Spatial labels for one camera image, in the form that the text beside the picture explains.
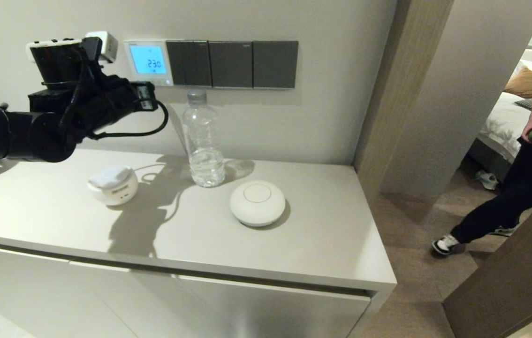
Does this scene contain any white pillow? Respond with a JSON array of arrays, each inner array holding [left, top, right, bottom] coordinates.
[[512, 60, 532, 78]]

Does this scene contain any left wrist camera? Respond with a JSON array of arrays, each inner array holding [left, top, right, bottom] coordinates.
[[26, 31, 119, 86]]

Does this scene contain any brown wooden door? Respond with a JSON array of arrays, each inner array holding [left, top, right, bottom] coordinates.
[[442, 181, 532, 338]]

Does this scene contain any bed with white bedding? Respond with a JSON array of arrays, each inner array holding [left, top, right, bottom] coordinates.
[[468, 47, 532, 179]]

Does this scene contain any dark grey single rocker switch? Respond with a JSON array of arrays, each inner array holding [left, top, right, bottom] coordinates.
[[208, 41, 253, 89], [252, 40, 299, 89]]

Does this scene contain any brown pillow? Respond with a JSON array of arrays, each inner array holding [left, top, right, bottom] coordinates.
[[504, 67, 532, 99]]

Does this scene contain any dark grey triple rocker switch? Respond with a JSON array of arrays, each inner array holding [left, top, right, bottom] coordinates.
[[166, 40, 212, 87]]

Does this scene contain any black looping cable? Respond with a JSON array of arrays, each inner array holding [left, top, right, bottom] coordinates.
[[85, 100, 169, 140]]

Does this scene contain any clear plastic water bottle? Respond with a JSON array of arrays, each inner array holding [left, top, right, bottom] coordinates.
[[183, 90, 226, 188]]

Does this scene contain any white teal sneaker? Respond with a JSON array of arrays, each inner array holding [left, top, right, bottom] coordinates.
[[476, 170, 499, 191]]

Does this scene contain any person in black clothes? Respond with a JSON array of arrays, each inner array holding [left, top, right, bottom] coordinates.
[[432, 49, 532, 256]]

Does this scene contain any white wall thermostat panel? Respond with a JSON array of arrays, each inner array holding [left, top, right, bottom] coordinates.
[[124, 40, 174, 87]]

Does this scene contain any wooden door frame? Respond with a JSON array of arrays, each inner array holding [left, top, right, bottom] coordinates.
[[353, 0, 454, 207]]

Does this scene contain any white round puck device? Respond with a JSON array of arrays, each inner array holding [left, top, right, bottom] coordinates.
[[229, 181, 286, 228]]

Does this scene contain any white round device grey top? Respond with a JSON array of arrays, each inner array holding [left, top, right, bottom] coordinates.
[[87, 165, 138, 206]]

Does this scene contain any beige cabinet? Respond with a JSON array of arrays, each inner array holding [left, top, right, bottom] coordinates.
[[0, 146, 397, 338]]

